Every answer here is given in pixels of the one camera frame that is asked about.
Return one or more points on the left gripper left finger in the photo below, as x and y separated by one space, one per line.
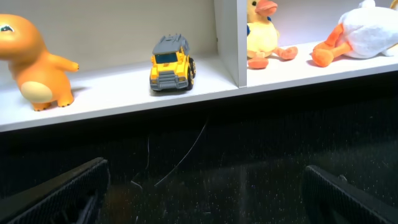
46 202

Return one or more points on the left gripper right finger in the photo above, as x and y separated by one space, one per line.
351 202

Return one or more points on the orange toy dinosaur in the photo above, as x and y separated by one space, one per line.
34 62

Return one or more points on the grey and yellow toy truck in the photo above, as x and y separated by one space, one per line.
171 68

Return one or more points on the white shelf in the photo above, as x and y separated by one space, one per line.
118 90

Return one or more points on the white plush goose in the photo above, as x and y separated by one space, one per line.
367 34

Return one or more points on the yellow plush duck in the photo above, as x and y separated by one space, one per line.
261 37

